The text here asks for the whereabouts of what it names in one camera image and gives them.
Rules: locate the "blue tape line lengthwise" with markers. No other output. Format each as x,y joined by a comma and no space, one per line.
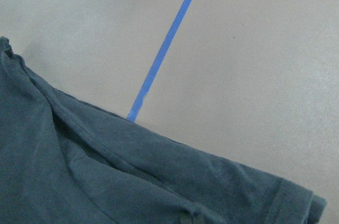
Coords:
158,60

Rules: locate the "black printed t-shirt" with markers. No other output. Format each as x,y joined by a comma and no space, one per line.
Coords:
66,161

